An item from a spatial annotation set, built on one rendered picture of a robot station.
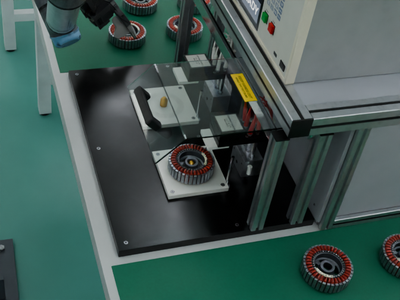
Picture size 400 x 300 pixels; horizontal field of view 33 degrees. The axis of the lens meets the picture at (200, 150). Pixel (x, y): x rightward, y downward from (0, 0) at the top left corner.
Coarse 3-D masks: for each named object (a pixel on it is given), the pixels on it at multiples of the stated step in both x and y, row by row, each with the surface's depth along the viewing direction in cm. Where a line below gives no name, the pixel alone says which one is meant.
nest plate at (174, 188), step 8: (184, 160) 168; (216, 160) 169; (160, 168) 165; (216, 168) 167; (160, 176) 164; (168, 176) 163; (216, 176) 165; (168, 184) 161; (176, 184) 162; (184, 184) 162; (200, 184) 163; (208, 184) 163; (216, 184) 163; (224, 184) 164; (168, 192) 159; (176, 192) 160; (184, 192) 160; (192, 192) 160; (200, 192) 161; (208, 192) 162
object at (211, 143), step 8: (224, 136) 157; (232, 136) 157; (240, 136) 158; (248, 136) 160; (256, 136) 160; (264, 136) 160; (208, 144) 159; (216, 144) 159; (224, 144) 158; (232, 144) 159; (240, 144) 160; (248, 144) 166; (256, 144) 163
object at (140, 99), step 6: (138, 90) 141; (144, 90) 142; (138, 96) 140; (144, 96) 139; (150, 96) 143; (138, 102) 139; (144, 102) 138; (144, 108) 137; (144, 114) 136; (150, 114) 136; (150, 120) 135; (156, 120) 136; (150, 126) 136; (156, 126) 136
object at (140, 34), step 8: (112, 24) 205; (136, 24) 207; (112, 32) 202; (136, 32) 207; (144, 32) 205; (112, 40) 203; (120, 40) 201; (128, 40) 202; (136, 40) 202; (144, 40) 205; (128, 48) 203
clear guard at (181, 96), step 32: (160, 64) 148; (192, 64) 149; (224, 64) 151; (160, 96) 141; (192, 96) 141; (224, 96) 142; (256, 96) 144; (192, 128) 134; (224, 128) 135; (256, 128) 136; (160, 160) 134
